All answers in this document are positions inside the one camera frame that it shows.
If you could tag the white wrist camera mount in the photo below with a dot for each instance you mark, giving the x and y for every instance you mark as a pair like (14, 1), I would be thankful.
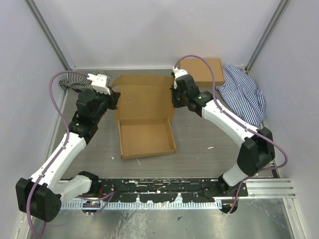
(100, 83)
(176, 73)

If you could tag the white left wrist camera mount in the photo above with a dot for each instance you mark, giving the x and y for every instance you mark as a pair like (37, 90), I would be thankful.
(100, 83)

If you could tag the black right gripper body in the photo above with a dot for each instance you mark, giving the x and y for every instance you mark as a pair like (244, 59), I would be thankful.
(178, 99)

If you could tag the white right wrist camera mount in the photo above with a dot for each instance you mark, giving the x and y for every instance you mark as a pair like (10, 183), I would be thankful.
(176, 73)

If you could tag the aluminium frame rail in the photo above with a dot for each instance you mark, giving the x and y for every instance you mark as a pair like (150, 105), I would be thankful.
(270, 188)

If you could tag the closed brown cardboard box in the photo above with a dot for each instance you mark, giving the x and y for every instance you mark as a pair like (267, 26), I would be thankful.
(201, 73)

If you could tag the slotted grey cable duct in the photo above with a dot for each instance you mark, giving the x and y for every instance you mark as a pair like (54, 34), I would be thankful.
(178, 204)

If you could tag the black white striped cloth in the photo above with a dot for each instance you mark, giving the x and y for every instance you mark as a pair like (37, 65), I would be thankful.
(77, 81)

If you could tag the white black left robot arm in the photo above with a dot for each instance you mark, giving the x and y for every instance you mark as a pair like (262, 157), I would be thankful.
(42, 195)

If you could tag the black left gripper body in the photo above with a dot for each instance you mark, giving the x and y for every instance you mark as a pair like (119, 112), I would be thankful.
(106, 102)

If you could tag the blue white striped cloth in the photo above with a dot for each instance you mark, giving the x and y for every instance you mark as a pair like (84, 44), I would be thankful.
(242, 95)

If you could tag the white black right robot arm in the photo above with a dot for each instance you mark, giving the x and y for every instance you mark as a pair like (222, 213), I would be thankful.
(255, 151)

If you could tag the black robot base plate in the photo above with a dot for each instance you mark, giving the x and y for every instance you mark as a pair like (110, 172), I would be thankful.
(160, 190)

